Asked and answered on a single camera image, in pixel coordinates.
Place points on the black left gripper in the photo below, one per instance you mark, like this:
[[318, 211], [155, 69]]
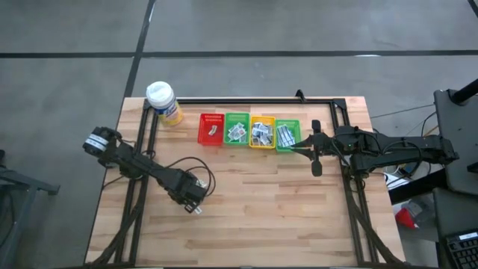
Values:
[[188, 187]]

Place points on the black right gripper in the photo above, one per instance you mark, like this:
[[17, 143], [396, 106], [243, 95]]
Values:
[[325, 147]]

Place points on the blue striped bandage packet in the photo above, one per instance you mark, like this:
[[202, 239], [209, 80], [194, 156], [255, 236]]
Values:
[[281, 136], [292, 140], [287, 135]]

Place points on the white sachet red blue print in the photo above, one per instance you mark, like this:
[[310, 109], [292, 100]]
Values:
[[236, 139], [239, 127], [242, 133], [232, 133]]

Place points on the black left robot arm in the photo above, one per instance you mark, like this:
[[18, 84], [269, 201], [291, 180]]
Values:
[[130, 162]]

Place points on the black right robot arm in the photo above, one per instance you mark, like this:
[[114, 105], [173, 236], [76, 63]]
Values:
[[392, 149]]

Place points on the green plastic basket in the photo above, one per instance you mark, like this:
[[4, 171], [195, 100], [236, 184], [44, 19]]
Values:
[[237, 117], [297, 125]]

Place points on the yellow plastic basket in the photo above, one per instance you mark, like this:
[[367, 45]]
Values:
[[262, 148]]

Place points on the red plastic basket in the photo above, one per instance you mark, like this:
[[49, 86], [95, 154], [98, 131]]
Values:
[[203, 138]]

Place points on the white paper sheet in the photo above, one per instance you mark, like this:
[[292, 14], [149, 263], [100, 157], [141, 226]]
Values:
[[396, 182]]

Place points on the black power brick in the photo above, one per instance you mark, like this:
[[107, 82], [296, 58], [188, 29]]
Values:
[[409, 171]]

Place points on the Lysol wipes canister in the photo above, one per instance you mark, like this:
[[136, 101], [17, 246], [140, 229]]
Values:
[[164, 102]]

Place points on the red floor object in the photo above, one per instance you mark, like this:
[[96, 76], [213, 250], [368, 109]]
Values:
[[406, 218]]

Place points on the grey side table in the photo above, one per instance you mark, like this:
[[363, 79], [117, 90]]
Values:
[[457, 119]]

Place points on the dark grey desk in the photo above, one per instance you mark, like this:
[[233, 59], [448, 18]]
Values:
[[448, 213]]

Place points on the black tripod stand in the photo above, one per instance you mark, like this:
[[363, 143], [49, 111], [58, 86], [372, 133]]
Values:
[[22, 183]]

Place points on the black keyboard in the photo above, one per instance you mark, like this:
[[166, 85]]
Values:
[[463, 248]]

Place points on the black aluminium rig frame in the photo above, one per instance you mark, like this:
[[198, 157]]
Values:
[[242, 101]]

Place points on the thick black post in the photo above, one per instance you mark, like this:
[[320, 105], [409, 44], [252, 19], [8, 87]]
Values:
[[465, 91]]

